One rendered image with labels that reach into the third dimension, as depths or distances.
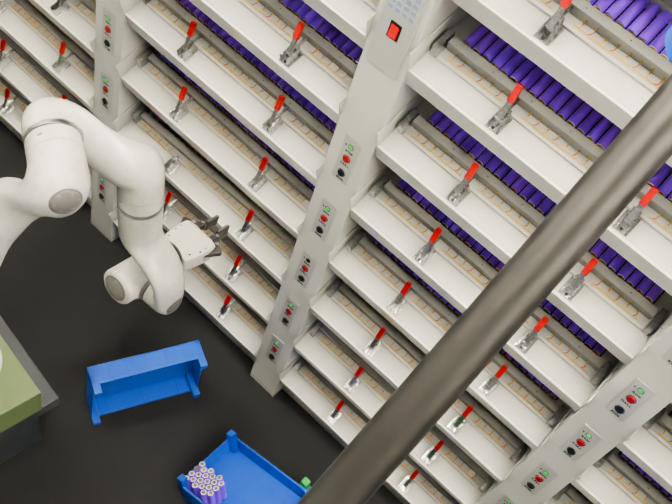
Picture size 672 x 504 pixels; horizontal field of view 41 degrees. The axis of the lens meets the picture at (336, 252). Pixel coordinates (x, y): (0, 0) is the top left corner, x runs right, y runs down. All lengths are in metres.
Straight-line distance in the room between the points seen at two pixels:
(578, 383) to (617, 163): 1.39
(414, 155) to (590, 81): 0.44
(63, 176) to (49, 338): 1.15
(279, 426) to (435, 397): 2.17
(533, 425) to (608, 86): 0.84
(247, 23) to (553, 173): 0.71
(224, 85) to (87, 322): 0.97
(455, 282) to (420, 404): 1.40
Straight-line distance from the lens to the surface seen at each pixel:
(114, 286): 1.97
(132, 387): 2.58
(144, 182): 1.69
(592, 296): 1.66
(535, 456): 1.99
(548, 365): 1.80
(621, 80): 1.40
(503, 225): 1.67
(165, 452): 2.52
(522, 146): 1.53
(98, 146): 1.68
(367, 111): 1.68
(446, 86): 1.56
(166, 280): 1.89
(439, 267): 1.82
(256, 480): 2.47
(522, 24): 1.42
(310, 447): 2.58
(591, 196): 0.43
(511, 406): 1.97
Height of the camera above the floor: 2.34
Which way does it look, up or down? 53 degrees down
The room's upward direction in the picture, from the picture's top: 23 degrees clockwise
